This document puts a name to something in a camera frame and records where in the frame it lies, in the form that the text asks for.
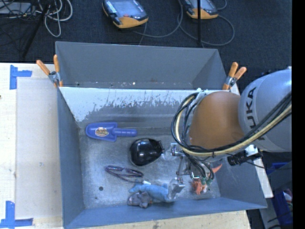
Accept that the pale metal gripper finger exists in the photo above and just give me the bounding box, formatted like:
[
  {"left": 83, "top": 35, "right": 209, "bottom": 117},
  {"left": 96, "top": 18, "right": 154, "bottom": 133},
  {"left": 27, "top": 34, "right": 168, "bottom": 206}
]
[
  {"left": 162, "top": 143, "right": 184, "bottom": 162},
  {"left": 167, "top": 176, "right": 186, "bottom": 201}
]

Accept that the orange toy dinosaur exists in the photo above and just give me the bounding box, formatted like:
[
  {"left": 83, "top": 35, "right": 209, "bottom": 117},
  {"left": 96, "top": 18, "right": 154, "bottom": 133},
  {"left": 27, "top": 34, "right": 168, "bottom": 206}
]
[{"left": 190, "top": 163, "right": 224, "bottom": 196}]

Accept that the blue toy animal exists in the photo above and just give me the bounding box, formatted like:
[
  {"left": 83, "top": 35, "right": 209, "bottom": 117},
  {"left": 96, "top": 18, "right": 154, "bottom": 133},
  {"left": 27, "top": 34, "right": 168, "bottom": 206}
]
[{"left": 128, "top": 181, "right": 177, "bottom": 203}]

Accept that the black glossy rounded object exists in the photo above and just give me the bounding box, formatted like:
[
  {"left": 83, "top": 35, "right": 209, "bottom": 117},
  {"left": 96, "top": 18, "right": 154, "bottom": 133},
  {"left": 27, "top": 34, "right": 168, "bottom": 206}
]
[{"left": 129, "top": 138, "right": 165, "bottom": 167}]

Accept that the grey toy elephant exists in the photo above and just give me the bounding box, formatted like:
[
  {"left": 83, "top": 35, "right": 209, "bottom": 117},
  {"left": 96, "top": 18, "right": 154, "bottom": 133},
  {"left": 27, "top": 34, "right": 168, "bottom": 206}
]
[{"left": 126, "top": 191, "right": 153, "bottom": 209}]

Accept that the grey metal bin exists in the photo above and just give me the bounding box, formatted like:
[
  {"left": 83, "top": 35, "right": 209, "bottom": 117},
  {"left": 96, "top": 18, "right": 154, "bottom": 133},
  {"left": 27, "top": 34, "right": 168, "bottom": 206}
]
[{"left": 54, "top": 41, "right": 268, "bottom": 229}]

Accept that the blue toy trowel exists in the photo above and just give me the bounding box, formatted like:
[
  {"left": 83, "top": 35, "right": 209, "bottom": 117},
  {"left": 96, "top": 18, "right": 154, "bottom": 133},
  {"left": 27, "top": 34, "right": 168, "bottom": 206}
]
[{"left": 85, "top": 121, "right": 138, "bottom": 143}]

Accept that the black cylinder on white bracket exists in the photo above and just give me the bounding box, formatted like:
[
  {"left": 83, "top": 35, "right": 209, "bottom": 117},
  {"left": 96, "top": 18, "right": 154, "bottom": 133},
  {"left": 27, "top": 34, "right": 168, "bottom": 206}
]
[{"left": 227, "top": 144, "right": 264, "bottom": 167}]

